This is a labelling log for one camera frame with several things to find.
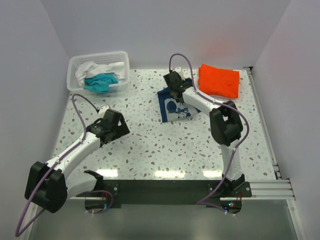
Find navy blue t shirt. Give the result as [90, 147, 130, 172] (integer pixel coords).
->
[157, 87, 201, 123]

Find orange folded t shirt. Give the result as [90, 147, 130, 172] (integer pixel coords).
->
[198, 64, 240, 99]

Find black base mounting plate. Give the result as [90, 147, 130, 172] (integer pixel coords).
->
[79, 178, 252, 213]

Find teal crumpled t shirt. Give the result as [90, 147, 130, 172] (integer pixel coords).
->
[84, 73, 118, 94]

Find right side aluminium rail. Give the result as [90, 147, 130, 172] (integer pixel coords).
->
[244, 67, 294, 201]

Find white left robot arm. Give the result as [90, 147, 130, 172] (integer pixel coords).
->
[24, 109, 130, 213]

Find aluminium frame rail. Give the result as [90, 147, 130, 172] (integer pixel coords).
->
[249, 179, 296, 200]

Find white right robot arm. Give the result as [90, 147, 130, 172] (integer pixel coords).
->
[163, 71, 245, 197]

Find white crumpled t shirt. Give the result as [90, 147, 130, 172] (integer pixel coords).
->
[75, 61, 125, 87]

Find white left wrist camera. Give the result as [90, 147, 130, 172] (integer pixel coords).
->
[97, 105, 110, 118]

